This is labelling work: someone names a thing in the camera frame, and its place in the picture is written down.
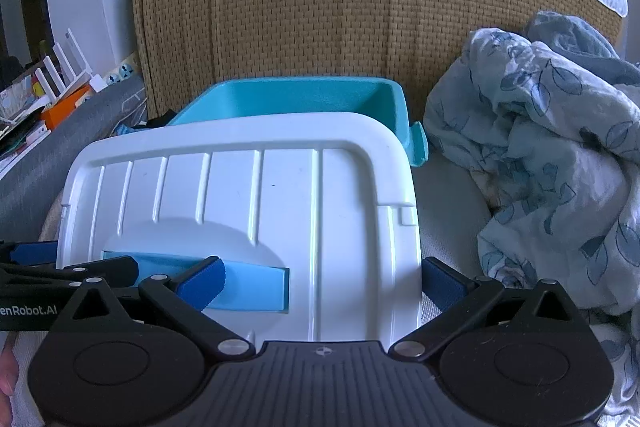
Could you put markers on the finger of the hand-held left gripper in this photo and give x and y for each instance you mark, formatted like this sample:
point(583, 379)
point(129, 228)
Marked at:
point(32, 253)
point(100, 271)

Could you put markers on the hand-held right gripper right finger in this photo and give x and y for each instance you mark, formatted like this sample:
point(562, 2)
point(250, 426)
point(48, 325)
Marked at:
point(442, 288)

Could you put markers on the woven tan headboard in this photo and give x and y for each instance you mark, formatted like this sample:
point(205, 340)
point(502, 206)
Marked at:
point(325, 17)

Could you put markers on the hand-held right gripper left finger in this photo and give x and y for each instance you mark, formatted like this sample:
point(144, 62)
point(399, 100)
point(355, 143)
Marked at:
point(200, 288)

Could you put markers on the stack of books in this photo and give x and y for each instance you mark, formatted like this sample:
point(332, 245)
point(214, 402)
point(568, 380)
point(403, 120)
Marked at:
point(20, 142)

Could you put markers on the plastic wrapped tissue pack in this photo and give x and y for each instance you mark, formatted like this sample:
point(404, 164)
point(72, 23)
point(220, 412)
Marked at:
point(17, 99)

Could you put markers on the person's left hand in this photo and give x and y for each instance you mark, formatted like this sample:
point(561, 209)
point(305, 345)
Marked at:
point(7, 369)

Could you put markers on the orange cardboard box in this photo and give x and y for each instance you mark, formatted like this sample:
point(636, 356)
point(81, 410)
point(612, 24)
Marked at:
point(67, 107)

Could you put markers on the long power strip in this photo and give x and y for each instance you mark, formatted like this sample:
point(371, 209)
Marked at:
point(122, 72)

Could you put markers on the white plug adapter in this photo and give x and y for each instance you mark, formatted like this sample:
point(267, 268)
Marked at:
point(98, 83)

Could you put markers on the red and yellow bottle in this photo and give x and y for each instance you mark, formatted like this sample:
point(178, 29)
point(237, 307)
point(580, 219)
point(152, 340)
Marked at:
point(36, 88)

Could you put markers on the blue cloth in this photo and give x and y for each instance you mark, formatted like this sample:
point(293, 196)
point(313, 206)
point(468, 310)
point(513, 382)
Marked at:
point(129, 129)

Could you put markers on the white router with antennas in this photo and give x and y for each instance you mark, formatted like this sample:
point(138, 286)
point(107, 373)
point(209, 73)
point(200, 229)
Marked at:
point(70, 67)

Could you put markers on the blue floral quilt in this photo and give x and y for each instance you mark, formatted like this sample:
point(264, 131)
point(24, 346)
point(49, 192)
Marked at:
point(550, 157)

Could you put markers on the dark wooden door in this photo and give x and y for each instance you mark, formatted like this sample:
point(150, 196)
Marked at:
point(36, 22)

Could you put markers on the teal plastic storage box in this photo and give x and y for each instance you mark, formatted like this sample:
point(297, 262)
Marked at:
point(280, 99)

